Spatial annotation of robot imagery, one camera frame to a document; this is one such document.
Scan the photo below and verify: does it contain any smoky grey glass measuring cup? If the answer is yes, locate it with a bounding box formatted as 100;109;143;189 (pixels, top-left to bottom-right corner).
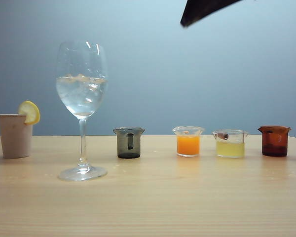
112;127;146;159

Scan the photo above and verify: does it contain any clear measuring cup orange juice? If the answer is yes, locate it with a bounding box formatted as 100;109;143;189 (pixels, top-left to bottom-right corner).
172;126;204;158

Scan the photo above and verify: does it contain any clear measuring cup yellow juice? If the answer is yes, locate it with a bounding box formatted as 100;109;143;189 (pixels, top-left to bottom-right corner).
212;129;249;159

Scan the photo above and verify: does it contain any amber brown glass measuring cup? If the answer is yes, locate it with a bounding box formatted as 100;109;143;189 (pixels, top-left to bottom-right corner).
258;125;293;157

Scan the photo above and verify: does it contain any beige paper cup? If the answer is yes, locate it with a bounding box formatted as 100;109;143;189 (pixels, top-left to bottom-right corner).
0;114;33;159

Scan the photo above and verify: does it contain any tall clear wine glass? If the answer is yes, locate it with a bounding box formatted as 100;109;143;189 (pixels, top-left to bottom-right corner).
56;40;109;182

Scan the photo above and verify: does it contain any yellow lemon slice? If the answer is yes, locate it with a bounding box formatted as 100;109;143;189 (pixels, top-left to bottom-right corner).
18;100;41;125

